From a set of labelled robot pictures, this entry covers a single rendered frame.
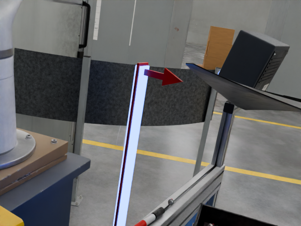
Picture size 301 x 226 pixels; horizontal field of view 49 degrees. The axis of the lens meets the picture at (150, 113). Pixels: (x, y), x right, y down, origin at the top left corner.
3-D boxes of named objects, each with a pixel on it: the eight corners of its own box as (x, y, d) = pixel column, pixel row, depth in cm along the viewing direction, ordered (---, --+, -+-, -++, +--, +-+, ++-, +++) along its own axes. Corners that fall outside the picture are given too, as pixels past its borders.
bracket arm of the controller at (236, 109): (232, 114, 93) (234, 104, 92) (222, 111, 94) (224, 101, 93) (253, 102, 113) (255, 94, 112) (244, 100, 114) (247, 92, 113)
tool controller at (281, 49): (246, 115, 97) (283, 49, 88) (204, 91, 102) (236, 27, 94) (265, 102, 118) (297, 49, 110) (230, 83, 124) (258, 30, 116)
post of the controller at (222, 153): (220, 167, 98) (234, 104, 92) (210, 164, 99) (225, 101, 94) (223, 165, 100) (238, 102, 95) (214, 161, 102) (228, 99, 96)
